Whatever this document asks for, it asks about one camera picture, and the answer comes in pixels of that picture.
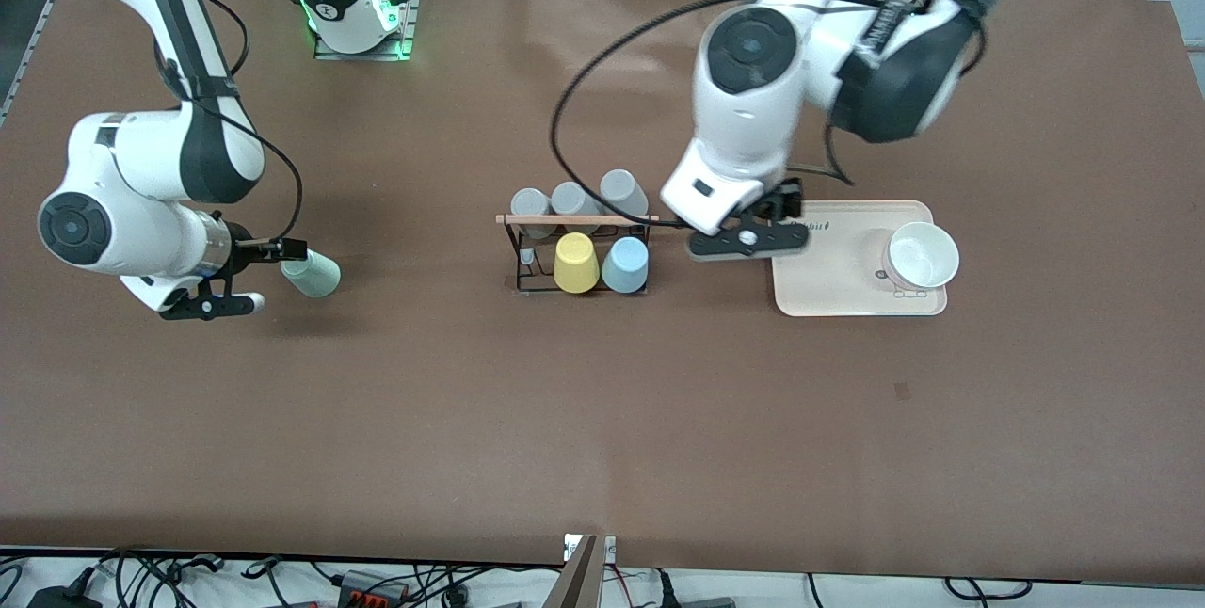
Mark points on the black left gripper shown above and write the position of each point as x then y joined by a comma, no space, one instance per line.
784,200

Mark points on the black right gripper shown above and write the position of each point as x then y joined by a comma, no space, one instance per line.
249,248

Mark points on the pale green plastic cup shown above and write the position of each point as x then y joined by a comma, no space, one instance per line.
318,277

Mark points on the light blue plastic cup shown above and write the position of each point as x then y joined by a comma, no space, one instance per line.
625,267

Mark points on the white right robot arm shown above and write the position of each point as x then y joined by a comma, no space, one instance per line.
132,175

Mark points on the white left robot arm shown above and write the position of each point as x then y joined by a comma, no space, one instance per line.
753,119

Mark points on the beige rabbit print tray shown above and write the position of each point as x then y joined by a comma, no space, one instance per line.
847,293

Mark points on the grey plastic cup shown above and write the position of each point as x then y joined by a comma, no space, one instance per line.
574,199
623,192
532,203

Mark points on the white ceramic bowl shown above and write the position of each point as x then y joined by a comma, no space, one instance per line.
923,255

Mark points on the yellow plastic cup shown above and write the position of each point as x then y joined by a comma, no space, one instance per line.
576,262

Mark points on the grey connector box orange levers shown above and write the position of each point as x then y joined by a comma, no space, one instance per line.
372,589

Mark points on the black power adapter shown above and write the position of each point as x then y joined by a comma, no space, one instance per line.
61,597

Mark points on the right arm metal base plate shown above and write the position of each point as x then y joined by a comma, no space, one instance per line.
358,56

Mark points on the aluminium edge rail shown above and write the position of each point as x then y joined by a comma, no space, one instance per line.
33,43

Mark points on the grey camera mount wedge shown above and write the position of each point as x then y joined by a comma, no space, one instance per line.
579,575

